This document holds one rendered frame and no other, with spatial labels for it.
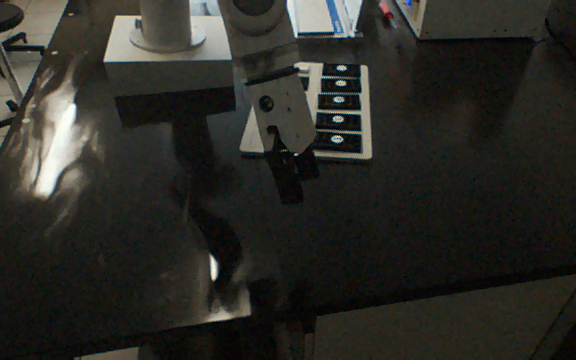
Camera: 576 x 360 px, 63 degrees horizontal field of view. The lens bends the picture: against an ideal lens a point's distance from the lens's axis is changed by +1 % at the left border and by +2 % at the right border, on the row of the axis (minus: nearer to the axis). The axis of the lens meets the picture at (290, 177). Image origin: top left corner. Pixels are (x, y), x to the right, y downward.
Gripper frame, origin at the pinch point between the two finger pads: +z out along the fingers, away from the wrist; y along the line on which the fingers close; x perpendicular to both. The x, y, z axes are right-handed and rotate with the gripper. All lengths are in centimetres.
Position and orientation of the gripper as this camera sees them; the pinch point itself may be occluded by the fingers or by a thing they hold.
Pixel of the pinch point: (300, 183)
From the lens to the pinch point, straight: 65.0
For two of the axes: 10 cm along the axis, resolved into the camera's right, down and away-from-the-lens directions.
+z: 2.5, 9.3, 2.7
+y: 2.7, -3.4, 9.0
